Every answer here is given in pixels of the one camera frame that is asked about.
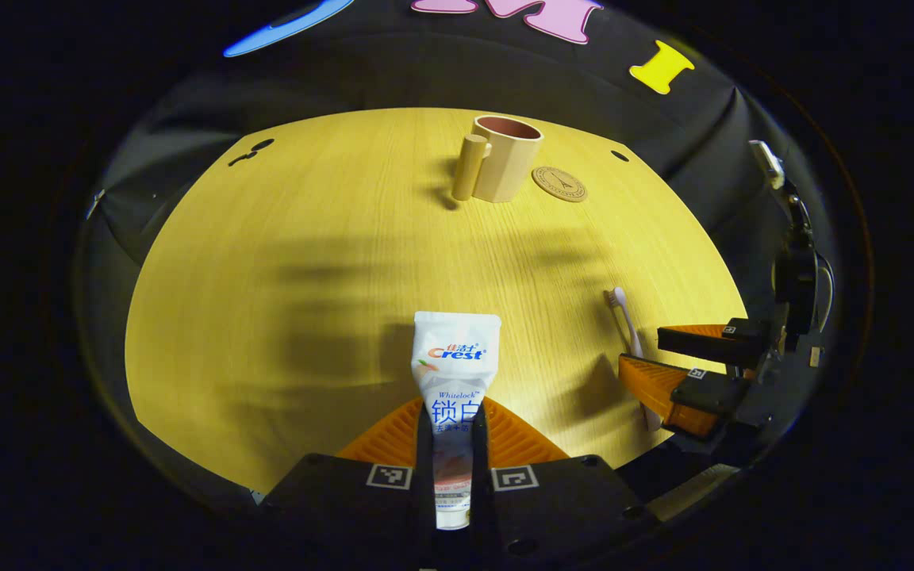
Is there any white toothpaste tube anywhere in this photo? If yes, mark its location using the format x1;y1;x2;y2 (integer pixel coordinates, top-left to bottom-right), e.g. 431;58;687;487
412;311;502;531

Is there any round brown coaster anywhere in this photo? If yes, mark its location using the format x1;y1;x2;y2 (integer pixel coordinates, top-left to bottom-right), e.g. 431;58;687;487
532;166;588;203

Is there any wooden desktop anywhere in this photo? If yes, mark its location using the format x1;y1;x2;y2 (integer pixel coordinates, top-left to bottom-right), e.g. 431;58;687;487
125;107;747;494

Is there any thin grey cable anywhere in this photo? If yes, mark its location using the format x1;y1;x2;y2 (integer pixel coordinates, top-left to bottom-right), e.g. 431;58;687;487
814;254;835;320

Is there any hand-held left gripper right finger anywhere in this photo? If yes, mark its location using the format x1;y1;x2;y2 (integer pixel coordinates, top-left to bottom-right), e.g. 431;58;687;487
469;397;660;571

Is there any pale pink toothbrush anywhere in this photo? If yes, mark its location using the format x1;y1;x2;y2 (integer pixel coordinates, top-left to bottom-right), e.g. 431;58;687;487
604;287;662;433

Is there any black backdrop cloth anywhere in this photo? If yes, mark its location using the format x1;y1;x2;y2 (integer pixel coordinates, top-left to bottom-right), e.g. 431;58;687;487
76;0;839;508

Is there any beige cup with handle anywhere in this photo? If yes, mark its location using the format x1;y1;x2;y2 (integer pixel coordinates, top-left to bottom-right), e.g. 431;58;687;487
451;115;543;204

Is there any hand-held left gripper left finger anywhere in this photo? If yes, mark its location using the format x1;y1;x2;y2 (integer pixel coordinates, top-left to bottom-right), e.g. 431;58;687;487
259;397;438;571

